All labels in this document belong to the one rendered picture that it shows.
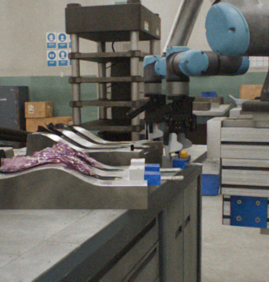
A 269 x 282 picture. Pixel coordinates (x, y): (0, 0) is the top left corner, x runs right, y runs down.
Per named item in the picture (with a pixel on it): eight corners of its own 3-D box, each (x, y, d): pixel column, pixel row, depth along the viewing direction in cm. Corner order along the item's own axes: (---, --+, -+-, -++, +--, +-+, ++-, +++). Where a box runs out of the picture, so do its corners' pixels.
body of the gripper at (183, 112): (187, 134, 142) (187, 96, 141) (163, 133, 146) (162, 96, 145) (197, 132, 149) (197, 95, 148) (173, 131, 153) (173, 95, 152)
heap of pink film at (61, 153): (105, 166, 126) (104, 138, 125) (98, 179, 108) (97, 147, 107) (12, 167, 127) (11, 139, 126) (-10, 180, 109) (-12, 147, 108)
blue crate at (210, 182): (220, 187, 487) (220, 167, 484) (217, 196, 447) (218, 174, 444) (164, 185, 502) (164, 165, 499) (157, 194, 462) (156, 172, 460)
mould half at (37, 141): (163, 167, 158) (163, 128, 156) (139, 182, 133) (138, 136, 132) (37, 161, 174) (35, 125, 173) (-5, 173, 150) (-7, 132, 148)
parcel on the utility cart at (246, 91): (265, 103, 725) (265, 85, 721) (268, 103, 693) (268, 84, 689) (239, 103, 730) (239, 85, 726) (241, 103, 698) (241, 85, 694)
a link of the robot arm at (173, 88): (162, 82, 145) (173, 82, 152) (162, 96, 145) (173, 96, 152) (184, 81, 141) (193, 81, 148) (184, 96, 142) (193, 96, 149)
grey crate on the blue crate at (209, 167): (220, 168, 484) (220, 154, 482) (218, 175, 445) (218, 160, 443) (164, 166, 499) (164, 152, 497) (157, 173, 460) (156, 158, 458)
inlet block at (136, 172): (182, 186, 114) (182, 165, 113) (184, 191, 109) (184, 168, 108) (130, 186, 114) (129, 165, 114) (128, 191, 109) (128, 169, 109)
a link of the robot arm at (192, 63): (220, 48, 132) (205, 51, 143) (184, 48, 129) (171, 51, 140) (220, 76, 133) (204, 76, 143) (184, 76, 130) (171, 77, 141)
